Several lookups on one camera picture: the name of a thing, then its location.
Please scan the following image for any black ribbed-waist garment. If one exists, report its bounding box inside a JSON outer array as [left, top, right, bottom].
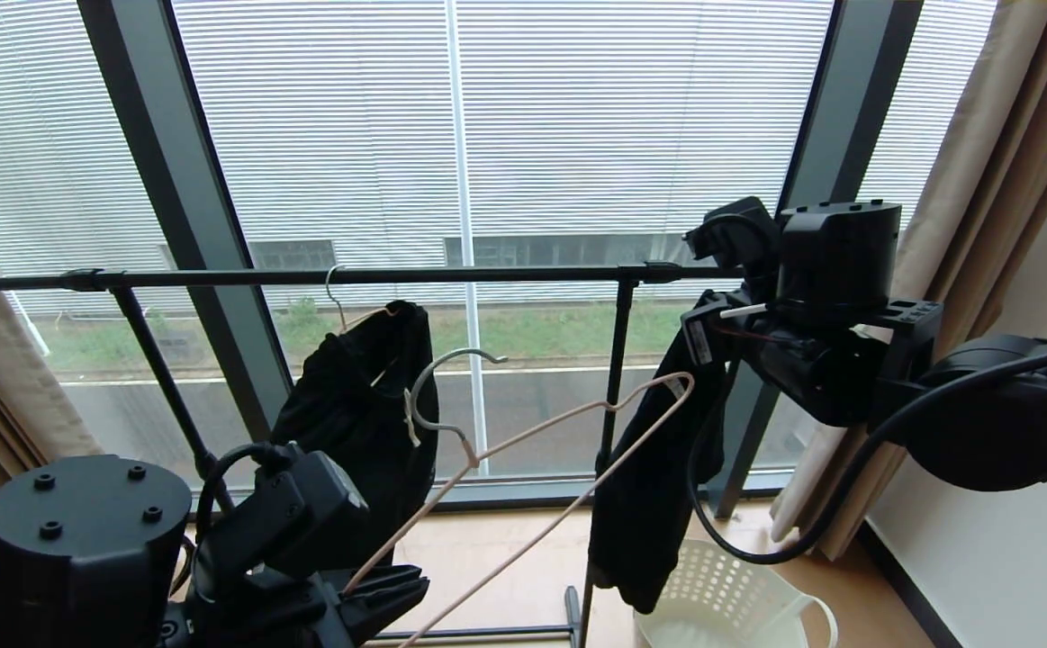
[[269, 300, 441, 577]]

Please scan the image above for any pink clothes hanger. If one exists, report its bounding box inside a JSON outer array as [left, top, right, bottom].
[[340, 347, 697, 648], [324, 265, 398, 336]]

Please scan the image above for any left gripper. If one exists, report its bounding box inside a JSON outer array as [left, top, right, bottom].
[[172, 562, 431, 648]]

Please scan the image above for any black cable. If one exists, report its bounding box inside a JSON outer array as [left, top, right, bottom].
[[687, 335, 1047, 566], [192, 441, 299, 550]]

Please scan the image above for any window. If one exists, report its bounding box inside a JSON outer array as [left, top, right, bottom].
[[0, 0, 1001, 518]]

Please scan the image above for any black mesh garment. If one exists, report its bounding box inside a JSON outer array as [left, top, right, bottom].
[[588, 288, 733, 616]]

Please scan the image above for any white laundry basket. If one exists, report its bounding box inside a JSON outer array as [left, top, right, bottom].
[[633, 538, 839, 648]]

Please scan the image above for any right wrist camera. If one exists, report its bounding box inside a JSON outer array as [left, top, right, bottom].
[[683, 196, 783, 289]]

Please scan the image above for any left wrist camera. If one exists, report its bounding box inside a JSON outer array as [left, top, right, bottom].
[[208, 447, 371, 586]]

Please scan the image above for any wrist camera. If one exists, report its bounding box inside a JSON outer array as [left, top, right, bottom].
[[208, 447, 371, 586], [683, 196, 783, 289]]

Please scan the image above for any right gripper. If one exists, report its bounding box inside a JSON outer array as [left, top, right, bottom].
[[681, 292, 886, 428]]

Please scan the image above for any black clothes rack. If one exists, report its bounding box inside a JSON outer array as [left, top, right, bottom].
[[0, 261, 749, 648]]

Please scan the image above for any beige curtain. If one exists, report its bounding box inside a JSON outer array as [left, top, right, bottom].
[[0, 202, 105, 478], [771, 0, 1047, 563]]

